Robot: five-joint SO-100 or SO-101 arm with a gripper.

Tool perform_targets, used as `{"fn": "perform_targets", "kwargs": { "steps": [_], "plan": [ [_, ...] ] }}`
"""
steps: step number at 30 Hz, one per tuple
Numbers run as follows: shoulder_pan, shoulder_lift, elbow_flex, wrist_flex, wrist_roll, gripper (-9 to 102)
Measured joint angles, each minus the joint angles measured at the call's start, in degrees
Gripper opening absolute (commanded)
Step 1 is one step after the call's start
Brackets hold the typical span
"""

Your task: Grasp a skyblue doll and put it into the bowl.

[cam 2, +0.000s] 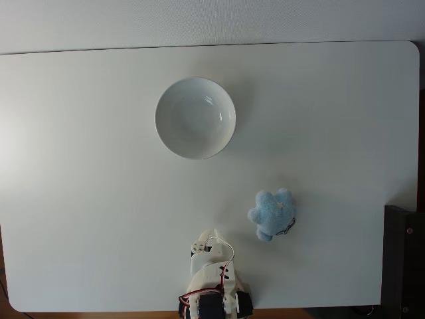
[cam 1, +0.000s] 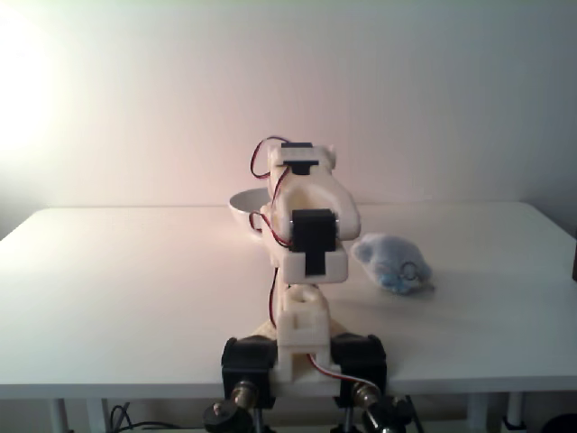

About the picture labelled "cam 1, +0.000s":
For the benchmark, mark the white table leg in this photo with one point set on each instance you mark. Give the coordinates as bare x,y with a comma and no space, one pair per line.
478,412
97,415
516,408
58,415

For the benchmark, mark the black round clamp knob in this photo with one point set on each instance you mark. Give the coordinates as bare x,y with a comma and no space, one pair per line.
225,417

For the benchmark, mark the white ceramic bowl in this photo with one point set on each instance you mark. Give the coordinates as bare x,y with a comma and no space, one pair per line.
245,207

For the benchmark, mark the black table clamp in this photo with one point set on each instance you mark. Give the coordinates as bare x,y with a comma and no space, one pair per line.
360,361
245,365

